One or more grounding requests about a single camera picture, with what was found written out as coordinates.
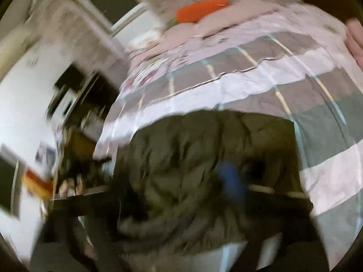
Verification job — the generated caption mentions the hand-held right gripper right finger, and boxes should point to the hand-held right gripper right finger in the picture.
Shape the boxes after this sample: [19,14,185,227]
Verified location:
[217,161,331,272]

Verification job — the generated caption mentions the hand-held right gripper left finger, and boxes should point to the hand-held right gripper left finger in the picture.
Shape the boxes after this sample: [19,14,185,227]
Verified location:
[30,187,125,272]

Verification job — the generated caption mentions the olive hooded puffer jacket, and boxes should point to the olive hooded puffer jacket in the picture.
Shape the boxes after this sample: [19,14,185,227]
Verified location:
[109,109,315,264]

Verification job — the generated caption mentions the bed with striped duvet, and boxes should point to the bed with striped duvet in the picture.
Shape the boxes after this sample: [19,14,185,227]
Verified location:
[76,1,363,272]

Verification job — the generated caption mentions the black desk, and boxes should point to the black desk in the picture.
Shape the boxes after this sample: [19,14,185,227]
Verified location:
[48,62,120,187]

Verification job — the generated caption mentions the pink pillow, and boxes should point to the pink pillow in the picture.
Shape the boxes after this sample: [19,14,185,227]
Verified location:
[162,23,200,40]
[199,1,287,32]

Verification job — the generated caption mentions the white floral pillow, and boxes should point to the white floral pillow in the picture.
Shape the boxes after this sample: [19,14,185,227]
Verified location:
[128,30,164,52]

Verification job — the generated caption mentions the orange carrot plush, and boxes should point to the orange carrot plush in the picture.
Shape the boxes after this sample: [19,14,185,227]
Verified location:
[170,0,231,24]

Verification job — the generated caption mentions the folded pink quilt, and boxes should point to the folded pink quilt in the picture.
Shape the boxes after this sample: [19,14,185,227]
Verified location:
[344,18,363,71]

